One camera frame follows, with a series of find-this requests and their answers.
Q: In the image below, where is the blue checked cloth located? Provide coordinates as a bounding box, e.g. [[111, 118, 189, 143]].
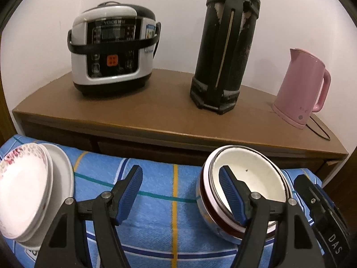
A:
[[0, 134, 352, 268]]

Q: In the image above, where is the white and black rice cooker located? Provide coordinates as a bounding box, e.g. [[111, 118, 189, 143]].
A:
[[67, 2, 163, 97]]

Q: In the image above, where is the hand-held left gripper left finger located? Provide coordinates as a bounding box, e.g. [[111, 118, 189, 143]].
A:
[[35, 165, 143, 268]]

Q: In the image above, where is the white enamel bowl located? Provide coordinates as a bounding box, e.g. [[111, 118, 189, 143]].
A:
[[209, 145, 291, 225]]

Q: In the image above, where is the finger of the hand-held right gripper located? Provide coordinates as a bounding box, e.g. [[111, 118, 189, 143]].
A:
[[294, 174, 336, 232]]

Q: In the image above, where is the black kettle cable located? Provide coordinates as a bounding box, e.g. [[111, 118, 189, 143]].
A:
[[306, 116, 331, 141]]

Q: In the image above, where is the black thermos flask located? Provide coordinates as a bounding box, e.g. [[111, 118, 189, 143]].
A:
[[190, 0, 261, 115]]

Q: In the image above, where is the brown wooden cabinet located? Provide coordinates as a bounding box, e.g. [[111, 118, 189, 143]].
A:
[[12, 68, 349, 183]]

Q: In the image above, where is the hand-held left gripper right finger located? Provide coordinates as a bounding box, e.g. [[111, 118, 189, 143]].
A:
[[218, 165, 324, 268]]

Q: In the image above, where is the plain white plate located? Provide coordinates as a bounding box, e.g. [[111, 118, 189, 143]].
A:
[[21, 143, 75, 251]]

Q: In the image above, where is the pink floral white plate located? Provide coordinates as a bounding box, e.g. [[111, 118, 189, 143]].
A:
[[0, 142, 48, 239]]

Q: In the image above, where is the stainless steel bowl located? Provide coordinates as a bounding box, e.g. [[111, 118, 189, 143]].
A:
[[196, 156, 293, 244]]

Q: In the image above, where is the pink electric kettle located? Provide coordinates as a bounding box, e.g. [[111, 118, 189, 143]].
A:
[[272, 48, 331, 130]]

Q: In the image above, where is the red flower white plate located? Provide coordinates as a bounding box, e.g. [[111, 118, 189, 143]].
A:
[[15, 152, 54, 243]]

